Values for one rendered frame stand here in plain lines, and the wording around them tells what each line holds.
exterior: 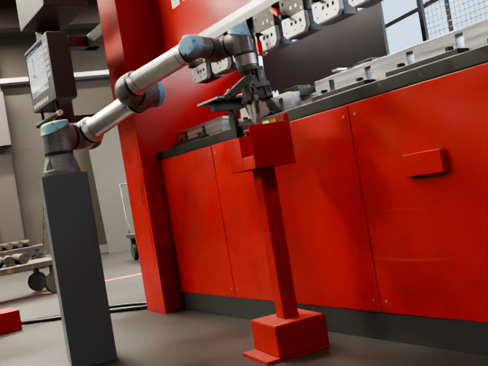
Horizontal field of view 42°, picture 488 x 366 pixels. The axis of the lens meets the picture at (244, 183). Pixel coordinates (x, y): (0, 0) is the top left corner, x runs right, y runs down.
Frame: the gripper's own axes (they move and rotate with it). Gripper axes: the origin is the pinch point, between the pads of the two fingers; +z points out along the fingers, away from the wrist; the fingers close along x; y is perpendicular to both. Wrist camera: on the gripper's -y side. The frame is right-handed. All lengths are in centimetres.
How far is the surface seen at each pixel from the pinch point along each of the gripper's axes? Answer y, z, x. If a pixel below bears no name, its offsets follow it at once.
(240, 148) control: -5.9, 6.9, 4.8
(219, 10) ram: 33, -61, 71
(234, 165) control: -6.6, 12.3, 11.8
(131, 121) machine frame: -1, -26, 143
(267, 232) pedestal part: -3.9, 38.3, 4.5
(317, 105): 25.9, -1.7, -0.9
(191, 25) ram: 29, -63, 99
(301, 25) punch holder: 37, -35, 15
